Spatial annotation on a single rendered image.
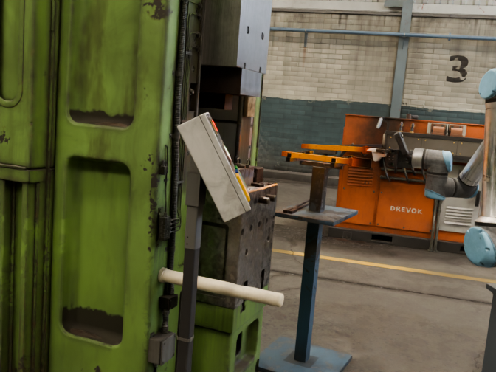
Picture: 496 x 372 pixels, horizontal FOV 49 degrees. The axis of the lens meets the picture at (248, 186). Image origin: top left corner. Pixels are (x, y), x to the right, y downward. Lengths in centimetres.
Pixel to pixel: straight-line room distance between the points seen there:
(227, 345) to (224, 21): 121
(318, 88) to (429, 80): 182
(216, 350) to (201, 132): 106
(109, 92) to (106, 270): 64
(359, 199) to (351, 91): 427
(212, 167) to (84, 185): 77
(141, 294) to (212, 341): 41
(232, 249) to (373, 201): 368
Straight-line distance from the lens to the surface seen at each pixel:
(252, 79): 213
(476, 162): 255
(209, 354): 224
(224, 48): 203
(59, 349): 225
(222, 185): 143
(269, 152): 986
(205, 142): 142
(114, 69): 200
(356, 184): 561
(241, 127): 243
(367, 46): 971
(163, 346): 199
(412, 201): 563
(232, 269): 208
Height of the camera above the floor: 122
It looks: 8 degrees down
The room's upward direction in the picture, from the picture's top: 5 degrees clockwise
